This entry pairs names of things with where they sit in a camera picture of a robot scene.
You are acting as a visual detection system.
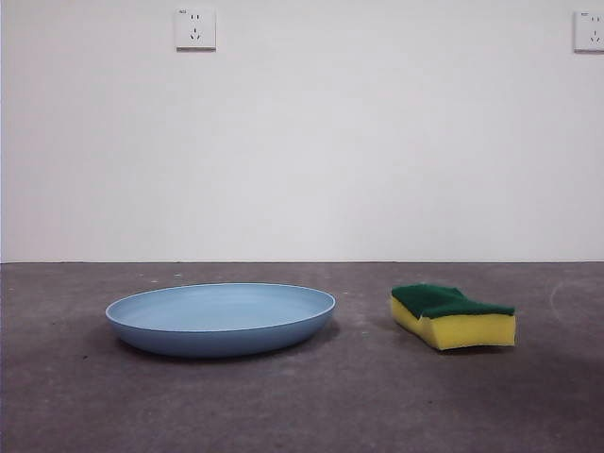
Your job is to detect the yellow sponge with green pad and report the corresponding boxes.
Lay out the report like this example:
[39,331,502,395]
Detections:
[390,283,517,352]

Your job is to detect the light blue round plate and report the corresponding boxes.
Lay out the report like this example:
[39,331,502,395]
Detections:
[105,281,338,358]

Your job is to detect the white wall socket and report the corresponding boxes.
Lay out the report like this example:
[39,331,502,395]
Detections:
[176,8,218,52]
[573,10,604,54]

